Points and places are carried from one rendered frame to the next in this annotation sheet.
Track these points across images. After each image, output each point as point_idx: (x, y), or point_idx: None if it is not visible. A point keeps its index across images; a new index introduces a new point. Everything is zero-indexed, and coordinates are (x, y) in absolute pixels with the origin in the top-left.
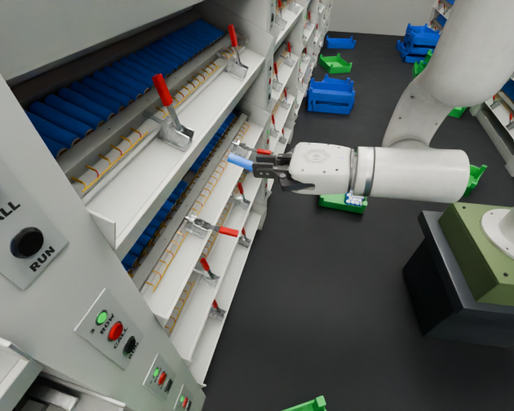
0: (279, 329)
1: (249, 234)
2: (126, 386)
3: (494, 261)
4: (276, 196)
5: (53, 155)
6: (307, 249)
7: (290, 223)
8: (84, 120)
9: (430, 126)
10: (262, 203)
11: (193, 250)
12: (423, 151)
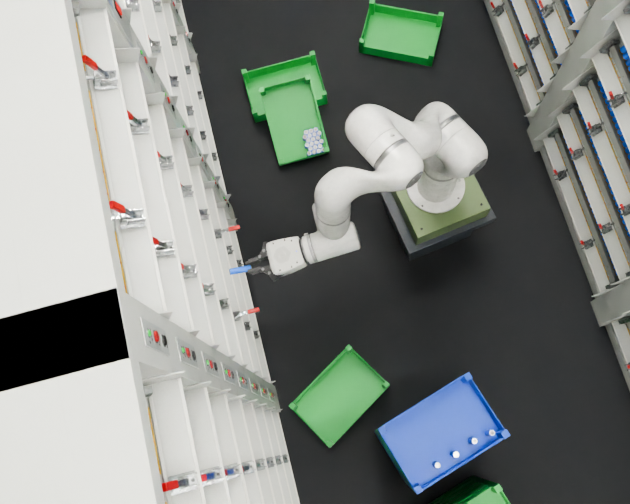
0: (301, 314)
1: (235, 252)
2: (260, 399)
3: (415, 220)
4: (230, 175)
5: None
6: (291, 228)
7: (261, 205)
8: None
9: None
10: (230, 217)
11: (240, 330)
12: None
